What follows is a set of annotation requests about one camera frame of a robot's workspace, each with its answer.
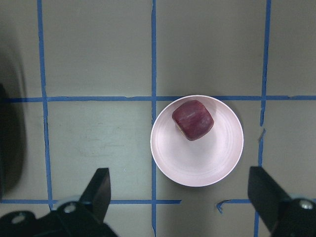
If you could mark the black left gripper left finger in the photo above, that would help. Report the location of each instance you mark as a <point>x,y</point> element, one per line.
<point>97,195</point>

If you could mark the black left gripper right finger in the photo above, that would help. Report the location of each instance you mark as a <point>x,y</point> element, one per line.
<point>267,197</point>

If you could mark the red apple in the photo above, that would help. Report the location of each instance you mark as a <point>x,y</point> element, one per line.
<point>193,119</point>

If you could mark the pink plate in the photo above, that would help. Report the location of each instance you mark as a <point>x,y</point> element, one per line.
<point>204,161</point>

